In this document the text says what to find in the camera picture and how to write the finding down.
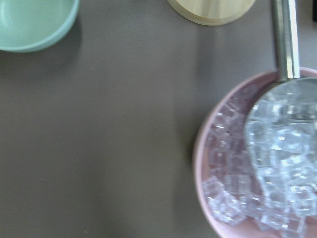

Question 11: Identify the pink bowl with ice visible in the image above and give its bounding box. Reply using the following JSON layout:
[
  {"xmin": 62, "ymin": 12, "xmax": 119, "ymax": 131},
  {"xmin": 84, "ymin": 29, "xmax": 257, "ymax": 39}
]
[{"xmin": 194, "ymin": 66, "xmax": 317, "ymax": 238}]

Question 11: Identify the wooden cup tree stand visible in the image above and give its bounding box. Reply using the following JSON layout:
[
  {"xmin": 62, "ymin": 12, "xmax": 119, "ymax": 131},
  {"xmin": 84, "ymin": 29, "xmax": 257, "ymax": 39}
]
[{"xmin": 167, "ymin": 0, "xmax": 255, "ymax": 26}]

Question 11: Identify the metal ice scoop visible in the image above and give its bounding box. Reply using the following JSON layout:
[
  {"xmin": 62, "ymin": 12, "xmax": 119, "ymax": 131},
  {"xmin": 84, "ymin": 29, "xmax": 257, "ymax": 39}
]
[{"xmin": 244, "ymin": 0, "xmax": 317, "ymax": 189}]

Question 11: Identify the green bowl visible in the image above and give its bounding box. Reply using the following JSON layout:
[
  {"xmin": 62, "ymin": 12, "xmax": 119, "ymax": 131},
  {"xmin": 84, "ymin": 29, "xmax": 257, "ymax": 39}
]
[{"xmin": 0, "ymin": 0, "xmax": 80, "ymax": 53}]

